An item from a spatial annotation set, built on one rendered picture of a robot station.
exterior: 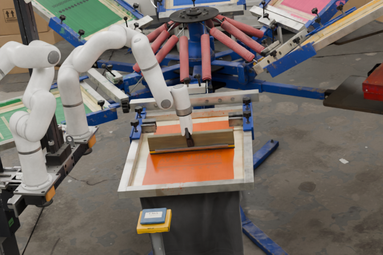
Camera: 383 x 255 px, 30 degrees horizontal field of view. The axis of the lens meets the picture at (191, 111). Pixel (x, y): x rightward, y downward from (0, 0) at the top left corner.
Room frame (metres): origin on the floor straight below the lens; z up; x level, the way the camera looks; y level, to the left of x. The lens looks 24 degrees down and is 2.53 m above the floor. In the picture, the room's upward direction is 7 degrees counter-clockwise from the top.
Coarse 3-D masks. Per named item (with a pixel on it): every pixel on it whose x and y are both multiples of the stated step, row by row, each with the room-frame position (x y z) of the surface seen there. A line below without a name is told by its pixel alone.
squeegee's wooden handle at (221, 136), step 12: (192, 132) 3.02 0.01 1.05; (204, 132) 3.00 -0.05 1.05; (216, 132) 2.99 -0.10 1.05; (228, 132) 2.99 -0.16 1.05; (156, 144) 3.02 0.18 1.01; (168, 144) 3.01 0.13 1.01; (180, 144) 3.01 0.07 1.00; (204, 144) 3.00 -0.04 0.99; (216, 144) 2.99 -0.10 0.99; (228, 144) 2.99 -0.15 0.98
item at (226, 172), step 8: (200, 128) 3.26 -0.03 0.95; (208, 128) 3.25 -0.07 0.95; (216, 128) 3.24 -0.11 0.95; (224, 128) 3.22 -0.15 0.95; (232, 128) 3.21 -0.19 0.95; (224, 152) 2.97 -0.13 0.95; (232, 152) 2.96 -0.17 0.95; (224, 160) 2.89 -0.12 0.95; (232, 160) 2.88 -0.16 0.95; (216, 168) 2.82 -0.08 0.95; (224, 168) 2.81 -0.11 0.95; (232, 168) 2.80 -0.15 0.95; (192, 176) 2.78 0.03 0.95; (200, 176) 2.77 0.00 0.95; (208, 176) 2.76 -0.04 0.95; (216, 176) 2.75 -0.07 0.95; (224, 176) 2.74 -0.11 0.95; (232, 176) 2.73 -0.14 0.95
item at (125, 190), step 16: (160, 112) 3.43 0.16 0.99; (192, 112) 3.38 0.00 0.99; (208, 112) 3.37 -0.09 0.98; (224, 112) 3.36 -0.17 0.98; (128, 160) 2.94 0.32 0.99; (128, 176) 2.78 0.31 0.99; (128, 192) 2.66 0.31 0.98; (144, 192) 2.65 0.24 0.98; (160, 192) 2.65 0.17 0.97; (176, 192) 2.64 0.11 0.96; (192, 192) 2.63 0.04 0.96; (208, 192) 2.62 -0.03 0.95
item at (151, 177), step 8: (160, 128) 3.32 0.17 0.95; (168, 128) 3.30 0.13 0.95; (176, 128) 3.29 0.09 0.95; (152, 160) 2.98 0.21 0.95; (152, 168) 2.90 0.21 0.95; (144, 176) 2.83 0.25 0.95; (152, 176) 2.82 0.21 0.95; (160, 176) 2.81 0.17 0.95; (168, 176) 2.80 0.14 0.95; (176, 176) 2.79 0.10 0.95; (184, 176) 2.79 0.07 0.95; (144, 184) 2.76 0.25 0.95; (152, 184) 2.75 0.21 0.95
